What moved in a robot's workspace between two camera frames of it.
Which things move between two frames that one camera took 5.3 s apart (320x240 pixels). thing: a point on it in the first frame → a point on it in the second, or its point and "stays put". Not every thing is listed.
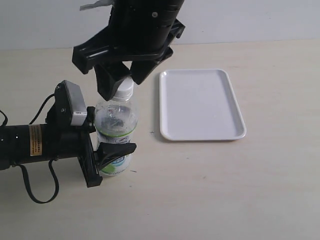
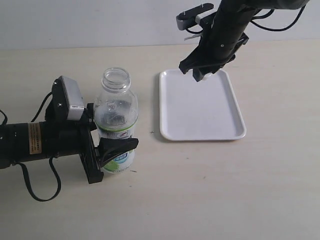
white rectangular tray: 199,105 stays put
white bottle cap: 125,89 → 206,75
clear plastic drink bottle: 115,121 stays put
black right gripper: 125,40 → 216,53
